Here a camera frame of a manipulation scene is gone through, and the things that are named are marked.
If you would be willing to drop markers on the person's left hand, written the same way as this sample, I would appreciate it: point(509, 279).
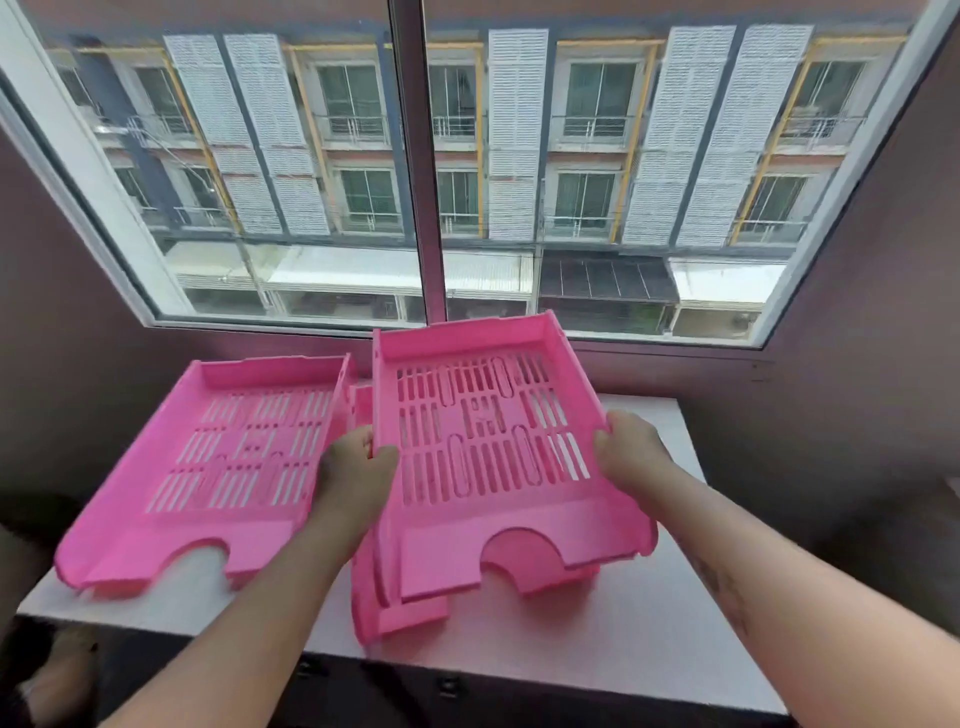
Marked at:
point(349, 487)

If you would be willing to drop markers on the person's right hand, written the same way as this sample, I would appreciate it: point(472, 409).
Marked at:
point(637, 461)

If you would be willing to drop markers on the person's right thumb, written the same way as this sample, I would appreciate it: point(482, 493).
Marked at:
point(606, 448)

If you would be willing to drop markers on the person's left thumb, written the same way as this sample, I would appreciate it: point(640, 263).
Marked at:
point(387, 465)

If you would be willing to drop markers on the pink plastic paper tray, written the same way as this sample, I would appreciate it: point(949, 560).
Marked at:
point(480, 517)
point(390, 622)
point(187, 517)

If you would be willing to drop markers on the person's left forearm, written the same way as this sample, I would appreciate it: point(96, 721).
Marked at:
point(247, 637)

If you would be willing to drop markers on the person's right forearm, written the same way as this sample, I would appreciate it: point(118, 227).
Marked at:
point(795, 615)

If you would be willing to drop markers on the apartment building outside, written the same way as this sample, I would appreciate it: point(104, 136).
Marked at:
point(600, 150)

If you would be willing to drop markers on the white window frame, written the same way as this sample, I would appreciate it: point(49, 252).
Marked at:
point(420, 187)

